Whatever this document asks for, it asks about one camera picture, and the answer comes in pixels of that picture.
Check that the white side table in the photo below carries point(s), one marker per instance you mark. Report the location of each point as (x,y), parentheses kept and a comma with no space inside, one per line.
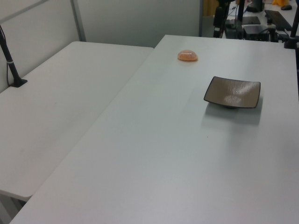
(58,105)

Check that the grey partition post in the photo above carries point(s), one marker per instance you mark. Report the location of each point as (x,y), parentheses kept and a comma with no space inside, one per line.
(78,21)

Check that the yellow object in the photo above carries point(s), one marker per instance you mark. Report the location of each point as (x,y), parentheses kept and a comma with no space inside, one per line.
(280,2)

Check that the round orange bread bun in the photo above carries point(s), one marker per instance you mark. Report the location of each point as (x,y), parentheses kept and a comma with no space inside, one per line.
(187,55)

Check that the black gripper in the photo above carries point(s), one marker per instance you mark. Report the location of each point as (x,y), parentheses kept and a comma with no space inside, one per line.
(225,2)

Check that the black vertical pole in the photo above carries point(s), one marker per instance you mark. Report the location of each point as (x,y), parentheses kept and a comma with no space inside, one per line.
(240,18)

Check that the square brown ceramic plate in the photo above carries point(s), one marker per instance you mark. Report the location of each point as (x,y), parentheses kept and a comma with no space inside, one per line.
(233,92)

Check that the black monitor stand base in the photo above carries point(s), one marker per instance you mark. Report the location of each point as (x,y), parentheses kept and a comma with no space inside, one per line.
(254,7)

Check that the black computer keyboard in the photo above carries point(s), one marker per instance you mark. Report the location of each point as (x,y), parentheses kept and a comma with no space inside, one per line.
(278,19)

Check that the black computer mouse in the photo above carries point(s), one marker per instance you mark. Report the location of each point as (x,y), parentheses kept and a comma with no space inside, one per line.
(286,7)

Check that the black camera stand pole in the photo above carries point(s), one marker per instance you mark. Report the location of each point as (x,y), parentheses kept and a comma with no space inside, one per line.
(10,67)

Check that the black flat electronics box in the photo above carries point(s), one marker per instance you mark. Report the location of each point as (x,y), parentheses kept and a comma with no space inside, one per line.
(255,31)

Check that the black clamp camera stand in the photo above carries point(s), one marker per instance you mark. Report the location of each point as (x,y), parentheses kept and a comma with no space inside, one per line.
(293,35)

